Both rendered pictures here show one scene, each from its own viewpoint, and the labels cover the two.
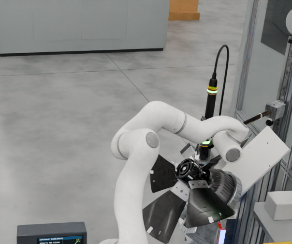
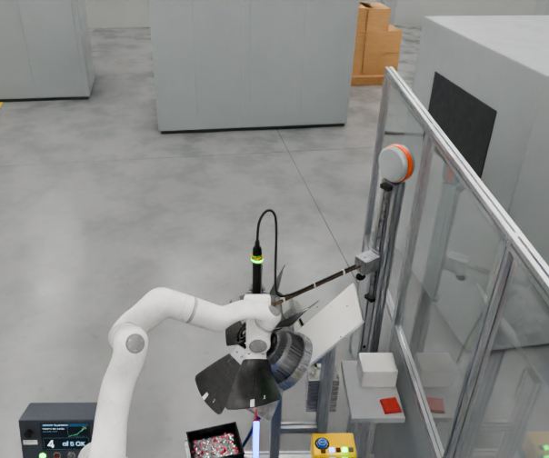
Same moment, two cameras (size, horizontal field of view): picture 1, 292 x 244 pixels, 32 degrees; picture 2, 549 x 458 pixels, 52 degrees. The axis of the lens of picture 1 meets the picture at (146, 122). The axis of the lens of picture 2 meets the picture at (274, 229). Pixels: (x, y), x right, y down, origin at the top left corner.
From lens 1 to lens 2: 0.86 m
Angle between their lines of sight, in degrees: 11
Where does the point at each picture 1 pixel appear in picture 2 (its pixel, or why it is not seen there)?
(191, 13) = not seen: hidden behind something
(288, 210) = (378, 378)
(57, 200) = not seen: hidden behind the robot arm
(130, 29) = (305, 103)
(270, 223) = (356, 391)
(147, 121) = (144, 313)
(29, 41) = (192, 118)
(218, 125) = (237, 313)
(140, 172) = (124, 376)
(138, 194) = (120, 401)
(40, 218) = (155, 335)
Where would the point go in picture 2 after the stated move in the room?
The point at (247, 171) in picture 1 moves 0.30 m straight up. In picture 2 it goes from (321, 337) to (326, 282)
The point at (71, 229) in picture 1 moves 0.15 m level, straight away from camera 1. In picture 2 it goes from (78, 414) to (92, 383)
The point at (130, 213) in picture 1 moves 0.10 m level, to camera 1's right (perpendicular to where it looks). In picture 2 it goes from (106, 423) to (138, 429)
